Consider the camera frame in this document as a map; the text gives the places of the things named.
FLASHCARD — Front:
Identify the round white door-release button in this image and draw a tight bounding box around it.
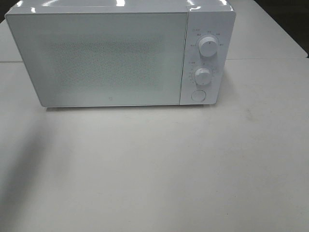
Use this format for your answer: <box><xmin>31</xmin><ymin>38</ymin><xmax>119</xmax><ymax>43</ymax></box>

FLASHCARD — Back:
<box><xmin>191</xmin><ymin>90</ymin><xmax>206</xmax><ymax>102</ymax></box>

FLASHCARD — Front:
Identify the white timer knob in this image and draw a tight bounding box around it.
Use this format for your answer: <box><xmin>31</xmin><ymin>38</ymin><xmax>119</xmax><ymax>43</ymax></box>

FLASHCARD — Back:
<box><xmin>194</xmin><ymin>68</ymin><xmax>212</xmax><ymax>86</ymax></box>

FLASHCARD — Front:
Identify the white microwave door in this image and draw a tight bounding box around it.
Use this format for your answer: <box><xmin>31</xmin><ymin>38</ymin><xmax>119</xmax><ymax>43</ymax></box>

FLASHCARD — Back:
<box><xmin>7</xmin><ymin>13</ymin><xmax>187</xmax><ymax>107</ymax></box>

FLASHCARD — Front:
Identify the upper white power knob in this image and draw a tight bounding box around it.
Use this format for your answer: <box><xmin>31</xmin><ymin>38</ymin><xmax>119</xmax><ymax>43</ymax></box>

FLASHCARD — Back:
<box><xmin>198</xmin><ymin>35</ymin><xmax>218</xmax><ymax>57</ymax></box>

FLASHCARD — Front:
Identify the white microwave oven body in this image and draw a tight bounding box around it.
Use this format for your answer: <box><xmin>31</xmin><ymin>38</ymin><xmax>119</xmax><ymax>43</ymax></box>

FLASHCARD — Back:
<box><xmin>5</xmin><ymin>0</ymin><xmax>236</xmax><ymax>106</ymax></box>

